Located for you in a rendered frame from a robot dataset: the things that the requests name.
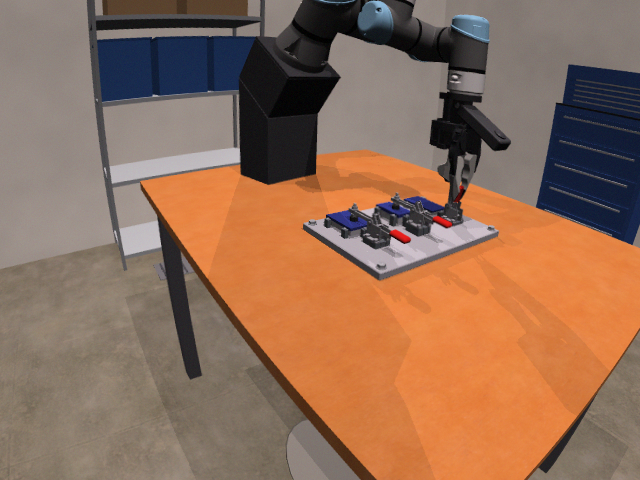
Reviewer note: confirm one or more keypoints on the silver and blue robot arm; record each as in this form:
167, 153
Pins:
307, 40

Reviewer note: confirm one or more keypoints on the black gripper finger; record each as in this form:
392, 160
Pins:
470, 165
451, 170

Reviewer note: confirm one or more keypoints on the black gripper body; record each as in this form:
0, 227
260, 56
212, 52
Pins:
452, 126

